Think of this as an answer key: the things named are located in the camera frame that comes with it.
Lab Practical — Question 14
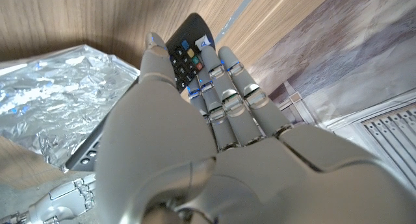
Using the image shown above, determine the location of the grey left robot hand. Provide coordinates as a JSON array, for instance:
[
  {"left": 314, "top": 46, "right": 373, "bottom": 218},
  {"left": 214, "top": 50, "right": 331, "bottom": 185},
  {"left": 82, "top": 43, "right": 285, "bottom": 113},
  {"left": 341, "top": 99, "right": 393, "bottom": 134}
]
[{"left": 94, "top": 32, "right": 416, "bottom": 224}]

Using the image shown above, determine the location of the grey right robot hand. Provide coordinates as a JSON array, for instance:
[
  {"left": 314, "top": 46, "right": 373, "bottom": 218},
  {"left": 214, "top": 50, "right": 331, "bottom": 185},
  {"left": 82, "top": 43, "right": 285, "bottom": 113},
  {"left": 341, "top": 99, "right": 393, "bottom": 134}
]
[{"left": 0, "top": 173, "right": 97, "bottom": 224}]

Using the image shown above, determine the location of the aluminum foil sheet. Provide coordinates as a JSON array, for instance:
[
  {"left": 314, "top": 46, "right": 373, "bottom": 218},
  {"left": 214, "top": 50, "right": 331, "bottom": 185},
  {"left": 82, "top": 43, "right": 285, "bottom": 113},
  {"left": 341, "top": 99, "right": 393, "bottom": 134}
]
[{"left": 0, "top": 44, "right": 140, "bottom": 168}]

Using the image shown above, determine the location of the black TV remote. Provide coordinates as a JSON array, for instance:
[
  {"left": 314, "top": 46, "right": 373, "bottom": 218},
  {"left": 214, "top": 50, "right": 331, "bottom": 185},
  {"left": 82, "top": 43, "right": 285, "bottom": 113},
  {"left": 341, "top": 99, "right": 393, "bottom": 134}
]
[{"left": 64, "top": 12, "right": 216, "bottom": 172}]

